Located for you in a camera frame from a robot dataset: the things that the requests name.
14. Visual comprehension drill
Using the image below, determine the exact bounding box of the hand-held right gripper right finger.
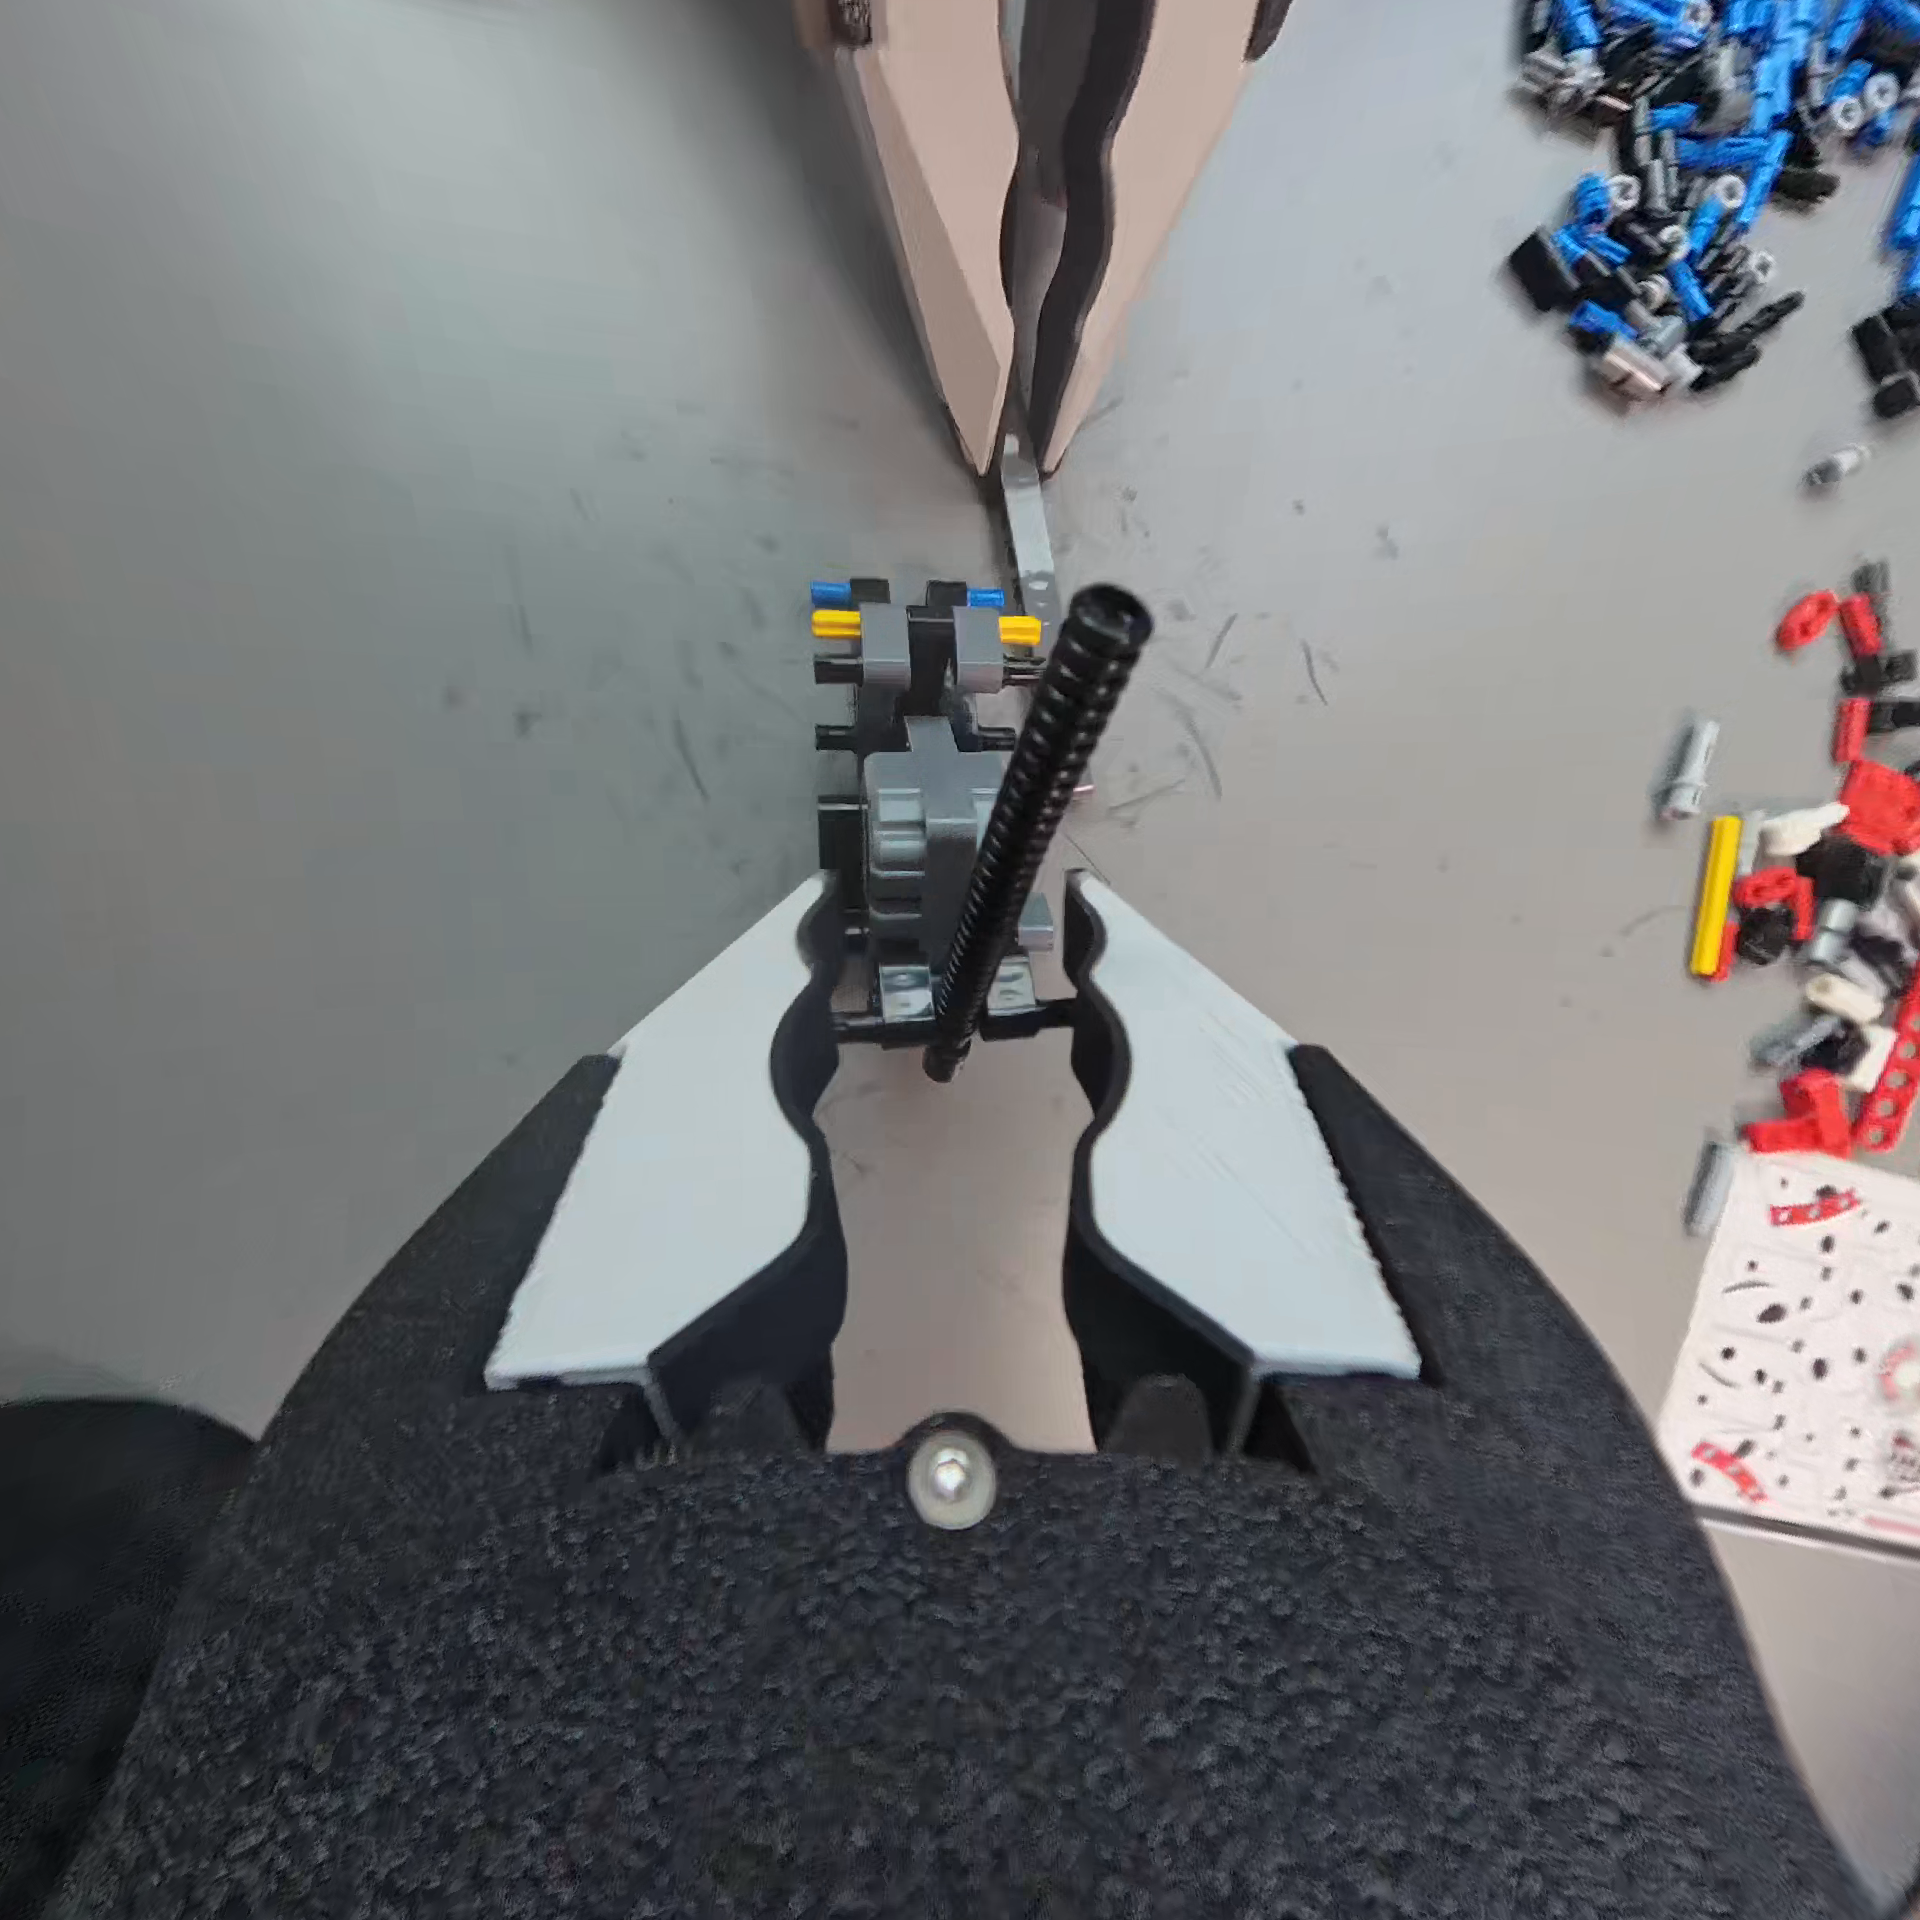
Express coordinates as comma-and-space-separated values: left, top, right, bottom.
1064, 866, 1425, 1454

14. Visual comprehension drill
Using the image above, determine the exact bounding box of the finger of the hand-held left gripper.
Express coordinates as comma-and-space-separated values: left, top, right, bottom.
800, 0, 1052, 480
1031, 0, 1260, 480

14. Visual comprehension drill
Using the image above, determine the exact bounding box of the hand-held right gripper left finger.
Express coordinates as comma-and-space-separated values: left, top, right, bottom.
484, 873, 845, 1454

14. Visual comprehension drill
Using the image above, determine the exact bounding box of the thin grey building block beam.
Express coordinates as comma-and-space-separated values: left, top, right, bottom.
996, 435, 1069, 601

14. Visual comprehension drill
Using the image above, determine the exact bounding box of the black ribbed flexible hose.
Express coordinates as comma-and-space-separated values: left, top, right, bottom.
921, 583, 1157, 1087

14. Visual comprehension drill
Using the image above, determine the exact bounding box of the grey black building block assembly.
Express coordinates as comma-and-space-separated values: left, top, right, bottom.
807, 574, 1075, 1052

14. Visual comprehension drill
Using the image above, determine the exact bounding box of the pile of blue black pieces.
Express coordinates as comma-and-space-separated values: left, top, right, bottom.
1504, 0, 1920, 424

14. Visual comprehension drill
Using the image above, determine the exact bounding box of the yellow building block beam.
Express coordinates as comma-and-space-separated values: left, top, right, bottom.
1690, 815, 1745, 980

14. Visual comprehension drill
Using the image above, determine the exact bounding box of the white sticker sheet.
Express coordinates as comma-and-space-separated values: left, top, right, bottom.
1657, 1152, 1920, 1521

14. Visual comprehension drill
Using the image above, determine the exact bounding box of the dark cloth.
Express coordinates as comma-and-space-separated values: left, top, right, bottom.
0, 1395, 256, 1920

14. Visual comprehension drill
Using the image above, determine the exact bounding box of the pile of red white pieces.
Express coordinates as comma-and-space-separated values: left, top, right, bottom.
1727, 562, 1920, 1158

